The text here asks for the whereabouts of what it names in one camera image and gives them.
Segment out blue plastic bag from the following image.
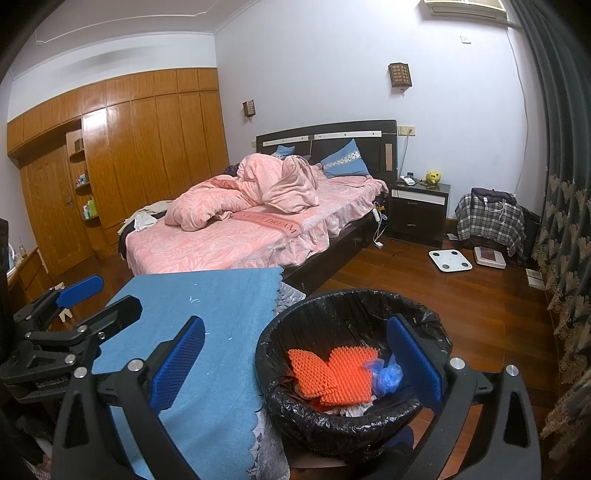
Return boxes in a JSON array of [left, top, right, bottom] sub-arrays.
[[362, 355, 402, 395]]

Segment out large brown wall lamp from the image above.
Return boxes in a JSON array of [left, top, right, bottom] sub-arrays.
[[388, 62, 413, 90]]

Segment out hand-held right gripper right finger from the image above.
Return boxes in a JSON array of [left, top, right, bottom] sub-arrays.
[[387, 314, 542, 480]]

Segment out dark nightstand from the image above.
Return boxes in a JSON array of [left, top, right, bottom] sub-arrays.
[[387, 181, 451, 247]]

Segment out orange foam net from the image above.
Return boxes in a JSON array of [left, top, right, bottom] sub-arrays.
[[287, 348, 335, 401], [323, 345, 380, 407]]

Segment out plaid bag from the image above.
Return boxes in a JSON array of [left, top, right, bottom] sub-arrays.
[[455, 187, 527, 259]]

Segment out white clothes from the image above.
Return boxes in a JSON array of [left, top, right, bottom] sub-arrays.
[[131, 203, 160, 232]]

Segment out wooden side cabinet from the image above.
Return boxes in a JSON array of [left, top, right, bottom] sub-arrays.
[[7, 247, 47, 319]]

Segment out black-lined trash bin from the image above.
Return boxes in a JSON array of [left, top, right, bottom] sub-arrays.
[[255, 288, 455, 464]]

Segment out grey patterned curtain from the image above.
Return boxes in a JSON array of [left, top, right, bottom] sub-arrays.
[[508, 0, 591, 439]]

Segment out large blue pillow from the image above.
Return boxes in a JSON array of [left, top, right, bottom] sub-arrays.
[[320, 138, 374, 178]]

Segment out dark clothes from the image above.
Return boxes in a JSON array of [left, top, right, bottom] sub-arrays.
[[116, 217, 139, 254]]

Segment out white scale with red top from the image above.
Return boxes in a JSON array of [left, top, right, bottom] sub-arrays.
[[473, 246, 507, 270]]

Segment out pink bed sheet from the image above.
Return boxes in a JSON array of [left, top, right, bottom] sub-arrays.
[[126, 178, 389, 268]]

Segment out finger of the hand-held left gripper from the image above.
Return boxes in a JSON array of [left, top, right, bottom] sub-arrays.
[[11, 275, 105, 335], [25, 295, 141, 356]]

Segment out white air conditioner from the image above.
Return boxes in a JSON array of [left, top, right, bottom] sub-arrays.
[[419, 0, 509, 21]]

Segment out dark wooden bed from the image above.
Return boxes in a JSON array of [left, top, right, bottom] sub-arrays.
[[117, 120, 398, 289]]

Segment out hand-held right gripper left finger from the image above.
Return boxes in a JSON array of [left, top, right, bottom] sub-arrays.
[[50, 315, 206, 480]]

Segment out wooden wardrobe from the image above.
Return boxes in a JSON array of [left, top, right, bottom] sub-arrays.
[[7, 67, 229, 278]]

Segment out blue tablecloth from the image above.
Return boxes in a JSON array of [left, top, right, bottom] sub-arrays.
[[90, 267, 289, 480]]

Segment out grey floral table cover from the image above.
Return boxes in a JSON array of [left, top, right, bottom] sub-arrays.
[[247, 281, 306, 480]]

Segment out pink quilt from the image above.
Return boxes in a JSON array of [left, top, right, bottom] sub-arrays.
[[164, 154, 320, 230]]

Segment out white bathroom scale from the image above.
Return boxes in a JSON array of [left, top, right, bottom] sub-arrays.
[[428, 249, 474, 274]]

